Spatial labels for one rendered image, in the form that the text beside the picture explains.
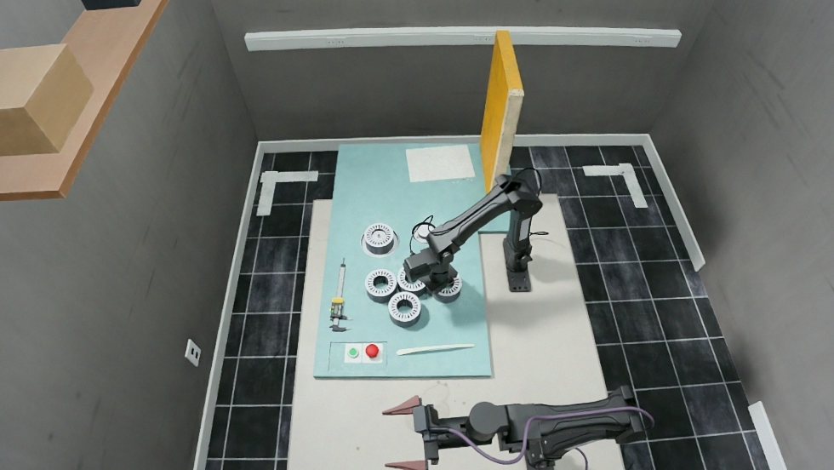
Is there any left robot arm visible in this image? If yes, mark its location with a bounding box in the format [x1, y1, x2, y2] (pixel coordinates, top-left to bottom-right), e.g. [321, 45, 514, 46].
[412, 385, 647, 470]

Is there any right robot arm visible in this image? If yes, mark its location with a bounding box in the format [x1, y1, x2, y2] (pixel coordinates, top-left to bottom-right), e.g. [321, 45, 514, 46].
[403, 174, 543, 293]

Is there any white flat plate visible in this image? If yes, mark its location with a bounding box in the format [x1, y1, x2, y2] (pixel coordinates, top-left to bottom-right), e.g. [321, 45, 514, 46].
[406, 145, 475, 182]

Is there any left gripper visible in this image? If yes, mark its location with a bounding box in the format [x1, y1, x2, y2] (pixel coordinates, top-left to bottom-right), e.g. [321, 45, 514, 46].
[382, 395, 466, 470]

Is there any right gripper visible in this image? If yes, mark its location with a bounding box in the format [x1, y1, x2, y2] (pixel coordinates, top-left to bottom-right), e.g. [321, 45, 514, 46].
[419, 263, 458, 295]

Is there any white long thin bar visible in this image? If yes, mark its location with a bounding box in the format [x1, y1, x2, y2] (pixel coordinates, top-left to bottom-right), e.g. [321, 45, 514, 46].
[397, 344, 475, 355]

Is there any steel caliper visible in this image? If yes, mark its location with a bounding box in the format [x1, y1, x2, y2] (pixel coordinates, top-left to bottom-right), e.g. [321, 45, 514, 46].
[329, 258, 352, 331]

